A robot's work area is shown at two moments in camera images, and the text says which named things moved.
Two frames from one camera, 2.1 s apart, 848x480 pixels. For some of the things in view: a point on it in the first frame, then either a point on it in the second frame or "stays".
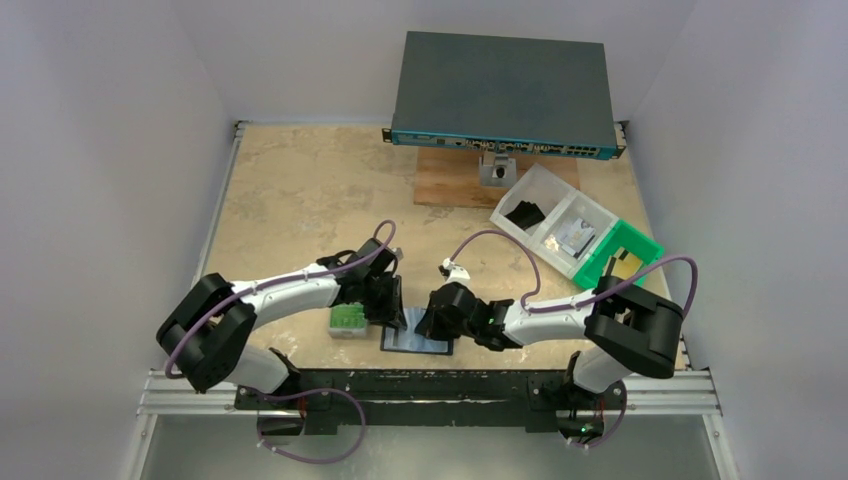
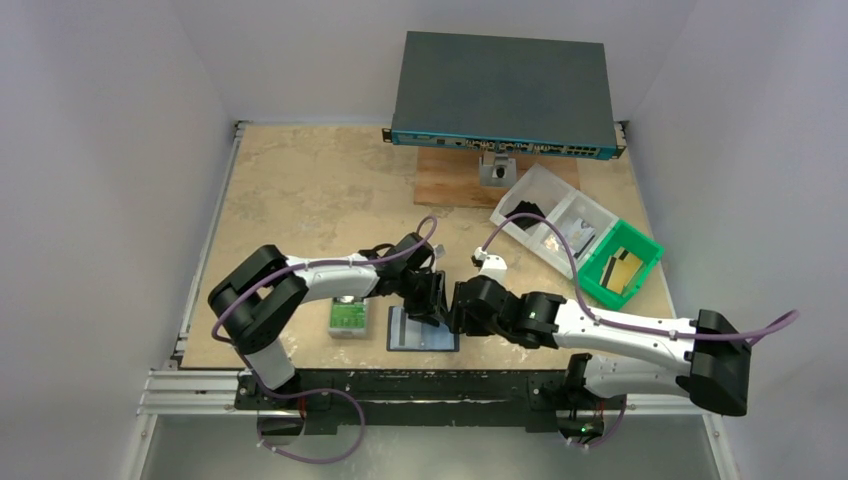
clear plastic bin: x=530 y=204 stays
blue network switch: x=505 y=94 stays
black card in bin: x=525 y=215 stays
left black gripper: x=389 y=300 -> x=429 y=296
